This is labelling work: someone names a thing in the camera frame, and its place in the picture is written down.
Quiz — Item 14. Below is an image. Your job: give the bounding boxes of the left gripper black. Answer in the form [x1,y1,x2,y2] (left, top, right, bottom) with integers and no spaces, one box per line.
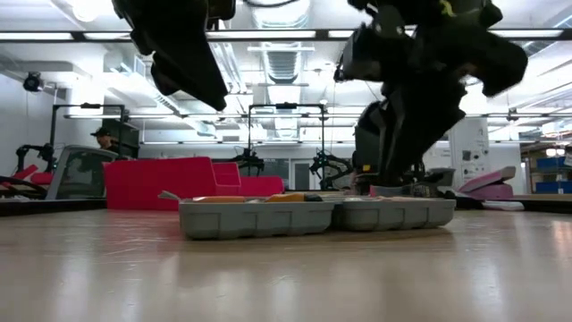
[111,0,238,113]

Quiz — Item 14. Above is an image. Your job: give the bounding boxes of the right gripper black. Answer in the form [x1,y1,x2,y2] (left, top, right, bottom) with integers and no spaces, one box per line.
[346,0,529,187]

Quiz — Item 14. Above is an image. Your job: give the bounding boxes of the yellow black handled pliers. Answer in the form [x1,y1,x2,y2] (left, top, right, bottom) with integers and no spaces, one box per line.
[192,195,248,204]

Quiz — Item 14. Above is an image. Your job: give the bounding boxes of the grey plastic tool case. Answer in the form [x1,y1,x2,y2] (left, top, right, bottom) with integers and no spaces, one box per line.
[158,190,458,242]

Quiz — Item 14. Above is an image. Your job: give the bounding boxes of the black work glove red cuff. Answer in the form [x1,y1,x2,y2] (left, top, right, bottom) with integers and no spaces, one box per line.
[368,181,459,200]

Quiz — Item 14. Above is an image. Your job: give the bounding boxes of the black metal stand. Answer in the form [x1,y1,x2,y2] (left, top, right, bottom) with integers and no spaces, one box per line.
[247,103,327,178]
[47,102,129,162]

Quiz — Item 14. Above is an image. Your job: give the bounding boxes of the person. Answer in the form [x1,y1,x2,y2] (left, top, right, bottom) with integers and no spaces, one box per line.
[90,126,122,154]

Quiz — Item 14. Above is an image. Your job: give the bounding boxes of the red plastic bin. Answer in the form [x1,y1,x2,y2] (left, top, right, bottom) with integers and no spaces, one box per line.
[103,156,286,211]

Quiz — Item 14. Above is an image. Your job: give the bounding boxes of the pink stapler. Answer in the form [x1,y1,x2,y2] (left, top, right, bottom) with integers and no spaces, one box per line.
[457,165,517,200]

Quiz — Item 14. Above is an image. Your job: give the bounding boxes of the small white piece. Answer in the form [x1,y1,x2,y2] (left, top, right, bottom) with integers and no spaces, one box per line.
[481,200,525,212]

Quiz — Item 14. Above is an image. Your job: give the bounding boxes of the blue storage bin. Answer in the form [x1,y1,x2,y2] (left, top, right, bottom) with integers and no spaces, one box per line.
[534,181,572,194]
[535,156,572,170]

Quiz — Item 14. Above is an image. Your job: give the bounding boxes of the red angular object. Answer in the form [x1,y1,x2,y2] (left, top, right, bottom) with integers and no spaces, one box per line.
[0,164,55,187]

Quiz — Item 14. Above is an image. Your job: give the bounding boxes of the black ceiling camera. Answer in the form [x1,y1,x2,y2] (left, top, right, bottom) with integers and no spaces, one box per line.
[22,71,46,93]

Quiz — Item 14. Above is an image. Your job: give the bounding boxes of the black aluminium table frame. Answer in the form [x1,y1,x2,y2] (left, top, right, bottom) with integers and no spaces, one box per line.
[0,192,572,217]

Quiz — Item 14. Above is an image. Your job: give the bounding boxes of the black cable bundle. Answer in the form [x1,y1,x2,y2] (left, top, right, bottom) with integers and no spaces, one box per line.
[0,176,51,201]

